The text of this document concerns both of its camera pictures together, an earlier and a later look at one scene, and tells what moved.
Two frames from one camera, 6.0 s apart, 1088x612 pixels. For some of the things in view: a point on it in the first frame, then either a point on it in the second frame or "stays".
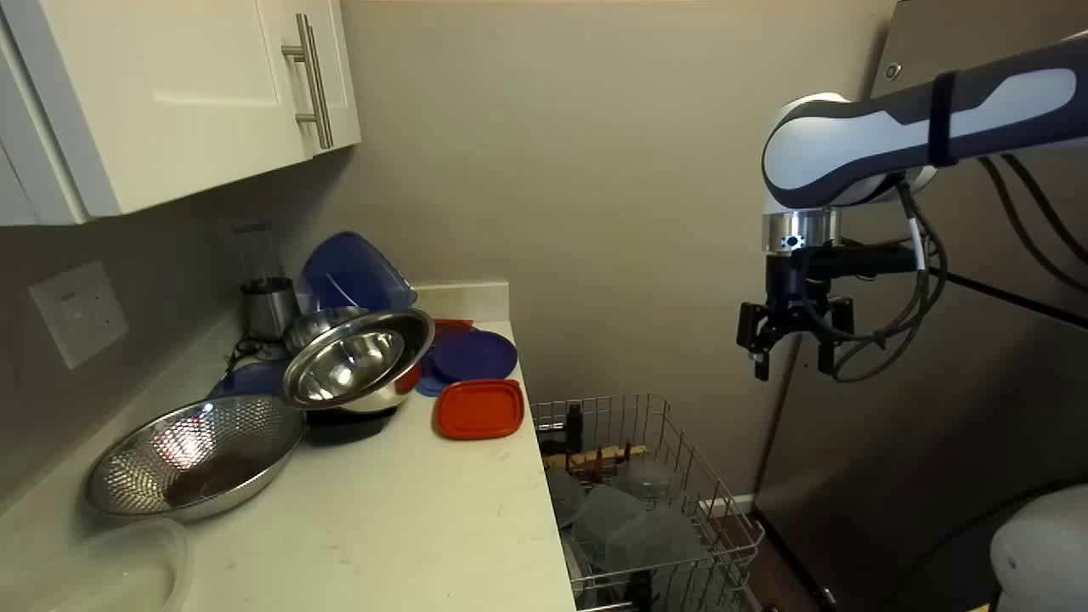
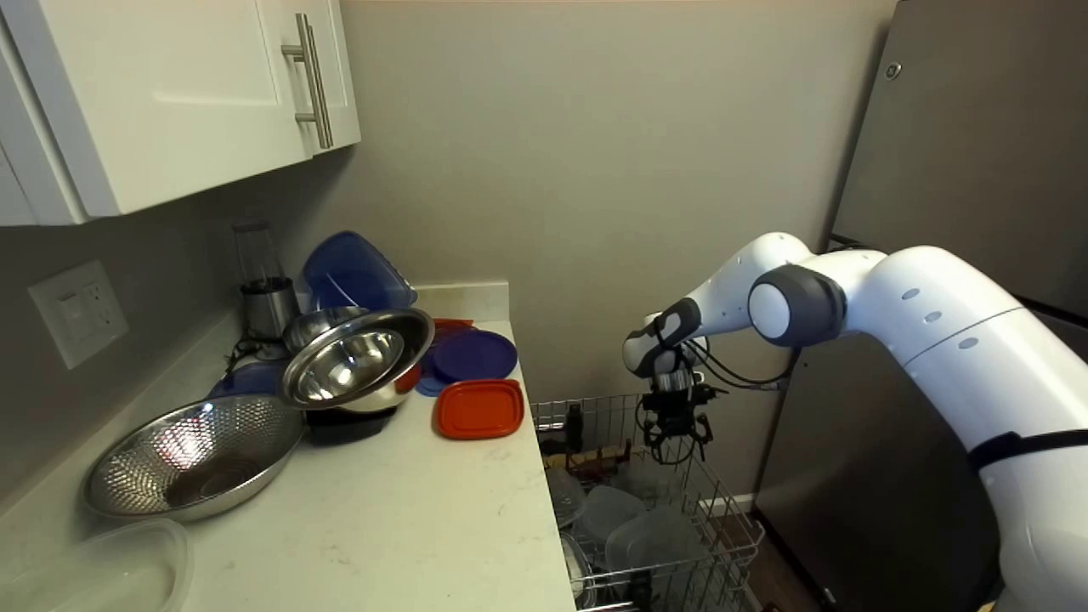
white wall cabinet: x=112 y=107 stays
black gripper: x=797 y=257 → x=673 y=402
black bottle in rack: x=574 y=430 stays
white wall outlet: x=81 y=312 stays
